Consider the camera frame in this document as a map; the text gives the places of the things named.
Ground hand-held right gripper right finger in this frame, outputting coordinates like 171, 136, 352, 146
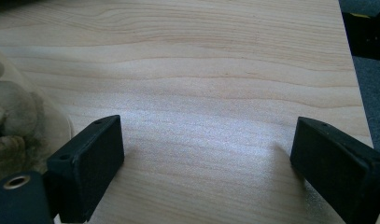
289, 116, 380, 224

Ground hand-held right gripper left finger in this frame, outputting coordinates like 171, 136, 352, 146
45, 115, 125, 224

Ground tall glass jar with nuts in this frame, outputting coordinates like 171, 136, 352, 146
0, 46, 74, 188

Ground black stand base, yellow stripes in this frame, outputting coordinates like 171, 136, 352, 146
341, 6, 380, 62

